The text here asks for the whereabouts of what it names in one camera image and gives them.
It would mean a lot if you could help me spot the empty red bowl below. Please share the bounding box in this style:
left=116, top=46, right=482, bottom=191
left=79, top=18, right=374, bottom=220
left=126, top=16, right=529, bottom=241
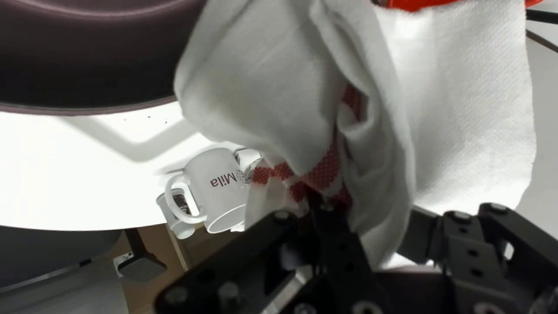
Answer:
left=372, top=0, right=545, bottom=15

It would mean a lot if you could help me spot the white printed mug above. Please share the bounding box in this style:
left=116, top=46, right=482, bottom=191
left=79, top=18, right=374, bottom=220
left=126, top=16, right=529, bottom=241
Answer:
left=165, top=147, right=255, bottom=236

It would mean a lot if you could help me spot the large flat cardboard box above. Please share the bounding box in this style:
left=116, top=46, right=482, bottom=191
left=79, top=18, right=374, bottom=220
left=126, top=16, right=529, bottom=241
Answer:
left=109, top=224, right=259, bottom=314

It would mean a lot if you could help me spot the white towel with red stripes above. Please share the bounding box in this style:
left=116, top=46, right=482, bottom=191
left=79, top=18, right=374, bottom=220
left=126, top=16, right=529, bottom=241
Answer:
left=173, top=0, right=538, bottom=271

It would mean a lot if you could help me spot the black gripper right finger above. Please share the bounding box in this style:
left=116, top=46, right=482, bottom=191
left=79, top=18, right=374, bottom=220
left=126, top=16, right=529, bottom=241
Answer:
left=400, top=201, right=558, bottom=294

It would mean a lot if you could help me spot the round white table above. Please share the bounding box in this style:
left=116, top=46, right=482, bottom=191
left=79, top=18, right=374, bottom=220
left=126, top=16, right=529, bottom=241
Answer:
left=0, top=109, right=259, bottom=233

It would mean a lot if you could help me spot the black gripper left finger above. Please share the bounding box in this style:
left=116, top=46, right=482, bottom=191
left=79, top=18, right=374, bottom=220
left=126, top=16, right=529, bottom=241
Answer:
left=154, top=191, right=374, bottom=314

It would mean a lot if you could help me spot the dark nonstick frying pan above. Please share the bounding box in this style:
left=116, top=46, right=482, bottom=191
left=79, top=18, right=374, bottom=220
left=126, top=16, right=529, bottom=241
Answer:
left=0, top=0, right=206, bottom=117

